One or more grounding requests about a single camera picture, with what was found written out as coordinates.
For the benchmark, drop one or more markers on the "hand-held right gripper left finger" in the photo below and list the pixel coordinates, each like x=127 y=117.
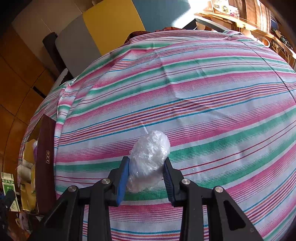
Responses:
x=122 y=180

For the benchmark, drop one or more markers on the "wooden shelf rack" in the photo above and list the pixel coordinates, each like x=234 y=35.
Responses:
x=249 y=25

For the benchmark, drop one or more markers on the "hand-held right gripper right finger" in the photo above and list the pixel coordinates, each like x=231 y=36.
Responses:
x=170 y=185

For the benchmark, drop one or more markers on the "grey metal bar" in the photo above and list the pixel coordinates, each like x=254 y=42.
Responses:
x=208 y=22

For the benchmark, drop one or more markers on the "yellow sponge block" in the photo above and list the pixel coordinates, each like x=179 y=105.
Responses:
x=29 y=150

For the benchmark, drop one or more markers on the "cardboard box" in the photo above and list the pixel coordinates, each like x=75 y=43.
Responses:
x=222 y=8

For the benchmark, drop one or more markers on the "gold metal tin box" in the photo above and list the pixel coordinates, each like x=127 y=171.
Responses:
x=46 y=162

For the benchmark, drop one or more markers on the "white plastic bag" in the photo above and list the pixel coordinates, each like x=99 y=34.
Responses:
x=25 y=171

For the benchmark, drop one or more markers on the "striped tablecloth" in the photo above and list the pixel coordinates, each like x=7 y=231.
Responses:
x=196 y=92

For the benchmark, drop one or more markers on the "maroon cloth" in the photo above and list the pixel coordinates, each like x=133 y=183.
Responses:
x=136 y=34

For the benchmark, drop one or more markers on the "wooden wardrobe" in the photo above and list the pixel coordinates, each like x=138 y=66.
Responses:
x=18 y=92

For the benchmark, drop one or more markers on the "clear plastic wrap ball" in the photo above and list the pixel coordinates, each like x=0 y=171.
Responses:
x=148 y=160

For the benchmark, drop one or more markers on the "grey yellow blue chair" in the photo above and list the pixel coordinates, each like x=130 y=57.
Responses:
x=111 y=25

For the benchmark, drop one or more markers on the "white foam strip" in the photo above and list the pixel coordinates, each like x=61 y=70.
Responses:
x=64 y=77

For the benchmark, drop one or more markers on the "green white carton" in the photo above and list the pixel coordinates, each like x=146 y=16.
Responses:
x=9 y=185

